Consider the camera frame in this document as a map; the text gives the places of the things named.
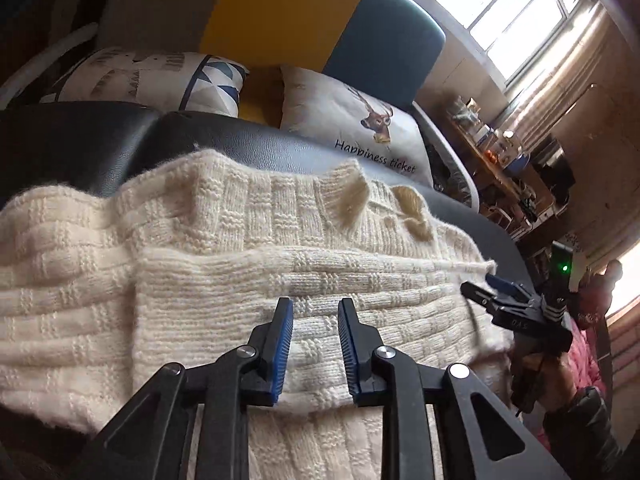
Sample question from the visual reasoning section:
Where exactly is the bright side window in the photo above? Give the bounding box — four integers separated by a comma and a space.
605, 255, 640, 326

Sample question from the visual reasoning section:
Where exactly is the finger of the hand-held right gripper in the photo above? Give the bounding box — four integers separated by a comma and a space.
485, 273, 539, 306
460, 281, 512, 314

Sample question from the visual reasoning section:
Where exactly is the deer print pillow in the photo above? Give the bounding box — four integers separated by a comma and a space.
279, 65, 435, 187

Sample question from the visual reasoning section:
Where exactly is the beige patterned curtain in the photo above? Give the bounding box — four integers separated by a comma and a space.
610, 310, 640, 401
500, 5, 616, 161

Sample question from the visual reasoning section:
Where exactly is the black television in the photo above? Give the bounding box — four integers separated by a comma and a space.
532, 135, 576, 206

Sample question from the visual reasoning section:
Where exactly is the cream knitted sweater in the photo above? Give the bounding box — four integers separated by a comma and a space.
0, 149, 516, 480

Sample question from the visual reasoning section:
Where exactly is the person's right hand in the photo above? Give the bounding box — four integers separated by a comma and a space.
527, 352, 581, 411

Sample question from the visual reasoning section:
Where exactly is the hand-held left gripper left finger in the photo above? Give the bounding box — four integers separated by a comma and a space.
62, 297, 295, 480

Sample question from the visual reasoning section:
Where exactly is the triangle pattern pillow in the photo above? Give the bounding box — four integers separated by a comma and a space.
40, 46, 250, 113

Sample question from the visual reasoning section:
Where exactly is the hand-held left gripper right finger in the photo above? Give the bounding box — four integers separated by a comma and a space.
337, 298, 571, 480

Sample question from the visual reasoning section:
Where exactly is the large window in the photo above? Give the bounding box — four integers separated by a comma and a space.
395, 0, 583, 86

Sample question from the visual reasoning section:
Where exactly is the wooden desk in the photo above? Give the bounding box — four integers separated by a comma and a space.
442, 110, 556, 221

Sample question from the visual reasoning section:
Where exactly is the grey yellow blue sofa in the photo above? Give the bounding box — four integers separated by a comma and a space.
0, 0, 481, 211

